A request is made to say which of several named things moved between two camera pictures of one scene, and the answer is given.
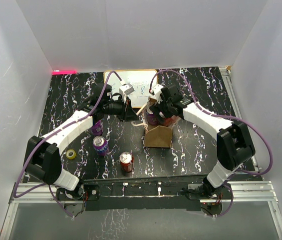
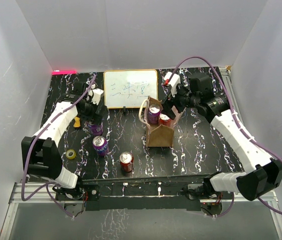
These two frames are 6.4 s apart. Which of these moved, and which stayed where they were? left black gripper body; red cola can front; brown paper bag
Moved: left black gripper body
Stayed: red cola can front; brown paper bag
